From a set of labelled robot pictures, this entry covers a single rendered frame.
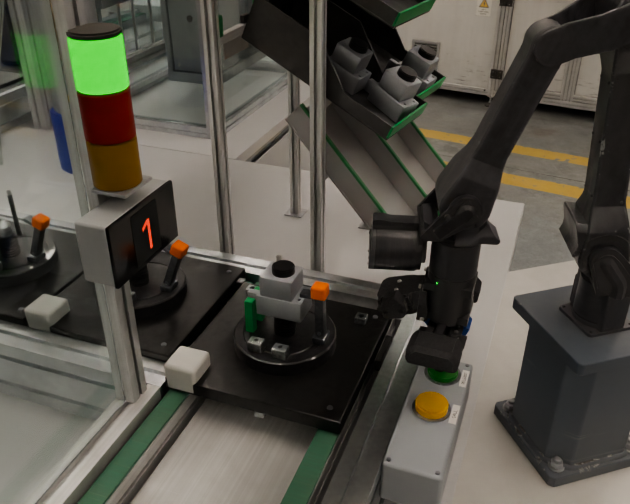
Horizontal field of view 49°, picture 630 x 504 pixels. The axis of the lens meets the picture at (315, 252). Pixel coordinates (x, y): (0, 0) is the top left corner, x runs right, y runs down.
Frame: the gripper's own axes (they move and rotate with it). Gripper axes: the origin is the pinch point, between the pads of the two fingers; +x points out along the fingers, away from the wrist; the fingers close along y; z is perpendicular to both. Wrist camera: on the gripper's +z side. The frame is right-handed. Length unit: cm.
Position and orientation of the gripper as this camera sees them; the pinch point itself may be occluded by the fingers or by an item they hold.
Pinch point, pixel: (441, 349)
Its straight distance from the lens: 91.4
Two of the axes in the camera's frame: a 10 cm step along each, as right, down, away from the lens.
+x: -0.1, 8.6, 5.1
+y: -3.4, 4.8, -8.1
